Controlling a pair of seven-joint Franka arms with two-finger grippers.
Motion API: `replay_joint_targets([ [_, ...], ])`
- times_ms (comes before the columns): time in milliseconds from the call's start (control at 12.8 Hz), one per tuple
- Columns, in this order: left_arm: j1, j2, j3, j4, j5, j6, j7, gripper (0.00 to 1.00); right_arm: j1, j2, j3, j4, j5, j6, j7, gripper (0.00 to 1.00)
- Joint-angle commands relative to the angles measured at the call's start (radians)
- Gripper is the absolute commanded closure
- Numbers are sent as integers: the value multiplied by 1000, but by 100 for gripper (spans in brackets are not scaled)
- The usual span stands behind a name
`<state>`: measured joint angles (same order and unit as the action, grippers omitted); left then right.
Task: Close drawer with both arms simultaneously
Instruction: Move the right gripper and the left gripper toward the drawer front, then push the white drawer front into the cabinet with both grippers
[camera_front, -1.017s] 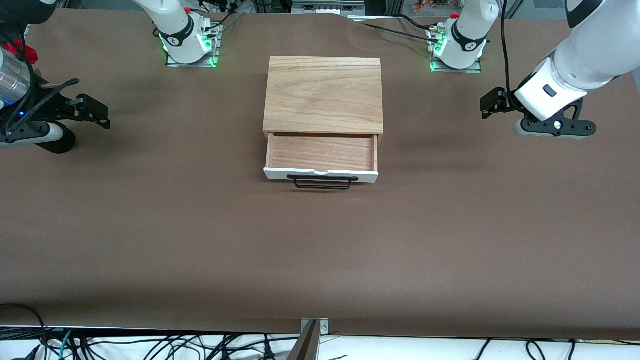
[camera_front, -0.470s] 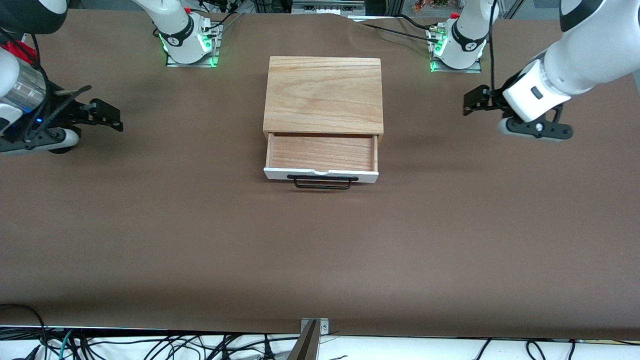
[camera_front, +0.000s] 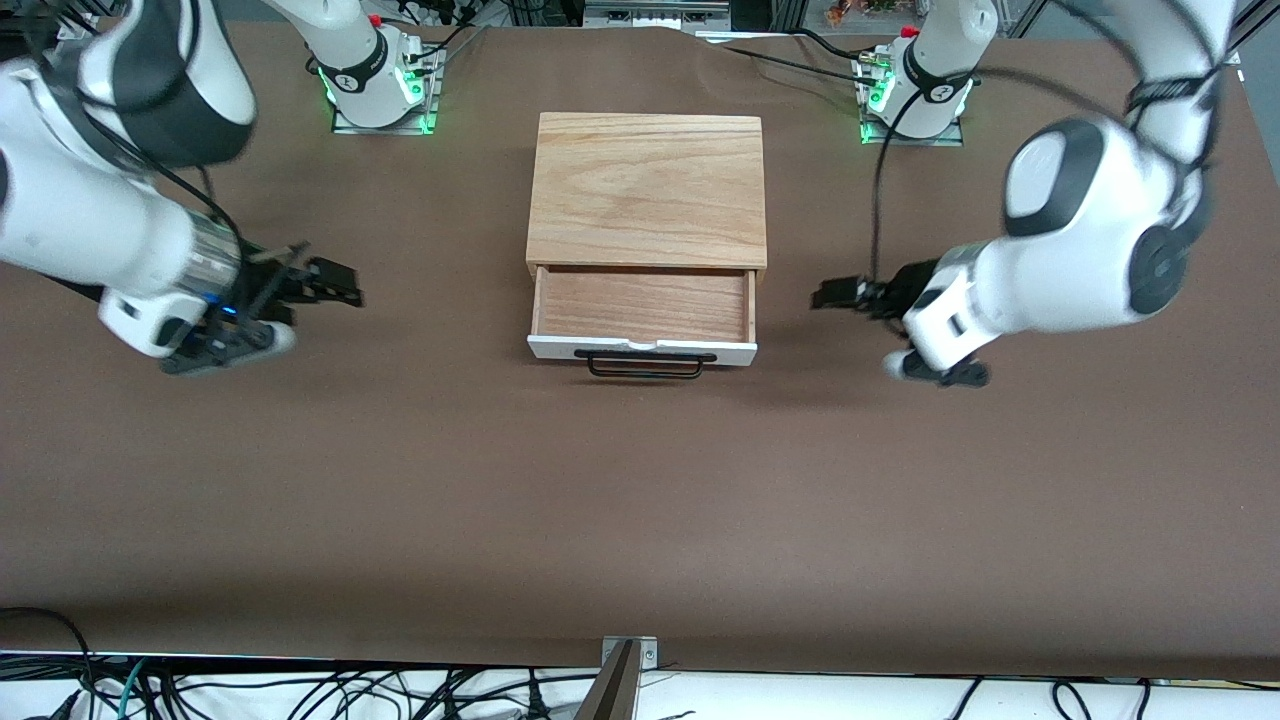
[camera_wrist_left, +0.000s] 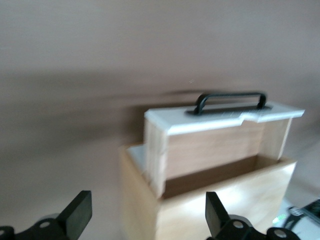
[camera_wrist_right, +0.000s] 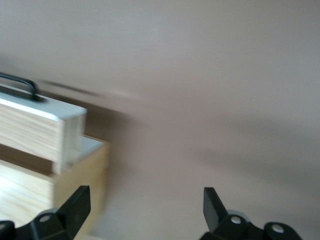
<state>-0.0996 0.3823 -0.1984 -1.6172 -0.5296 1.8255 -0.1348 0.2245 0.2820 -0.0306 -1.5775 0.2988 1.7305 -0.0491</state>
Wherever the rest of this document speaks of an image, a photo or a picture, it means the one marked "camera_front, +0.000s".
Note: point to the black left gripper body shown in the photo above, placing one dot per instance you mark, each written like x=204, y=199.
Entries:
x=908, y=282

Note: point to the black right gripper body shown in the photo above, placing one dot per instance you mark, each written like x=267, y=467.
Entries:
x=266, y=281

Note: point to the wooden drawer with white front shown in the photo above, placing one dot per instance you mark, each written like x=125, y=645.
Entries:
x=640, y=305

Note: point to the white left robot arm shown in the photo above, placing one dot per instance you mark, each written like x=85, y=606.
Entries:
x=1060, y=280

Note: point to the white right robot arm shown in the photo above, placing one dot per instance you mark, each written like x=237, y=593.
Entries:
x=80, y=220

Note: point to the light wooden drawer cabinet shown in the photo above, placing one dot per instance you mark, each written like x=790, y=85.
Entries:
x=645, y=190

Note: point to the brown table cover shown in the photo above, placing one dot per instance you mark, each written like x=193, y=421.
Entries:
x=640, y=500

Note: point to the grey power strip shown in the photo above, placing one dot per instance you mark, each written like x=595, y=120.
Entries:
x=655, y=12

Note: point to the dark mounting pole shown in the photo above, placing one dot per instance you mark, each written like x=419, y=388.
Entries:
x=612, y=695

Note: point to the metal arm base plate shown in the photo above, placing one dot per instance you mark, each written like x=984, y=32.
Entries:
x=940, y=141
x=345, y=126

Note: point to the small metal bracket plate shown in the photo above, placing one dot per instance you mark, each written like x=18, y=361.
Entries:
x=650, y=652

